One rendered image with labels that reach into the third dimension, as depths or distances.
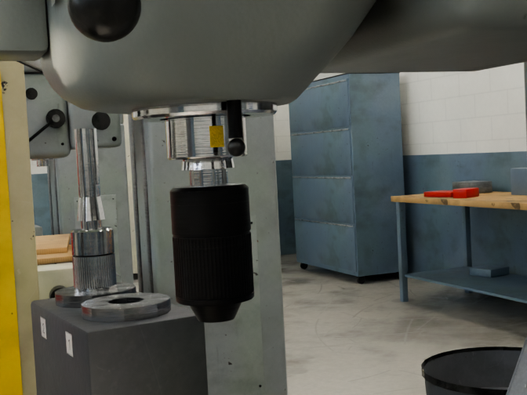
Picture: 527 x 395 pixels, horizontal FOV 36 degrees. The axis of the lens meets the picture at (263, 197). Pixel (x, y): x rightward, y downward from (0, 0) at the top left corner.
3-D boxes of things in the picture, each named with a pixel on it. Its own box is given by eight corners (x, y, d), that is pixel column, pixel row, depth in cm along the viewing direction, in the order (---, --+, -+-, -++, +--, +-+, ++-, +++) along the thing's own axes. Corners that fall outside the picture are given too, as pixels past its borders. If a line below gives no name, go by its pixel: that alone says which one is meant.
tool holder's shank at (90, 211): (111, 227, 91) (105, 128, 91) (89, 230, 89) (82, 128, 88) (94, 226, 93) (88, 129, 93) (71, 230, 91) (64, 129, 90)
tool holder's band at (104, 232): (121, 235, 91) (121, 226, 91) (88, 240, 88) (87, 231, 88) (96, 234, 95) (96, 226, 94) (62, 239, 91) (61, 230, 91)
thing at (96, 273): (125, 287, 92) (121, 235, 91) (91, 294, 88) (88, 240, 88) (99, 284, 95) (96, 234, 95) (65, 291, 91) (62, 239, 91)
